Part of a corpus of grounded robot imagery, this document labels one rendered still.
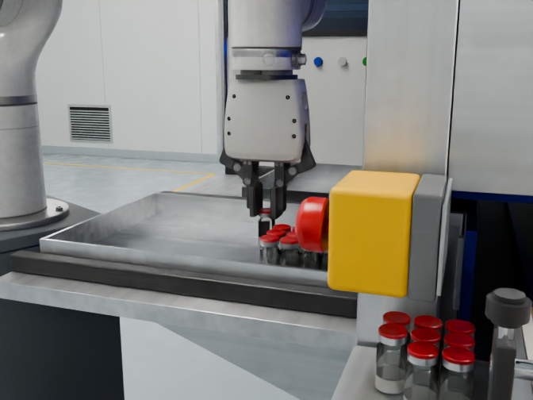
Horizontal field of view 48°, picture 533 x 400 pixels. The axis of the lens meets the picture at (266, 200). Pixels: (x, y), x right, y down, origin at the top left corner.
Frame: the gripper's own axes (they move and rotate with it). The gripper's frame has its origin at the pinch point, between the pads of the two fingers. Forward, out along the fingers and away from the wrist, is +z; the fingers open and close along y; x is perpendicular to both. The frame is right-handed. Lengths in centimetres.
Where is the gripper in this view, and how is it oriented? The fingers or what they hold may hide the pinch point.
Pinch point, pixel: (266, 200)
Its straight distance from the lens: 74.8
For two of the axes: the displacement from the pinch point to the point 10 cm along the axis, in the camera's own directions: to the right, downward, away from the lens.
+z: 0.0, 9.7, 2.3
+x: -3.3, 2.2, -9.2
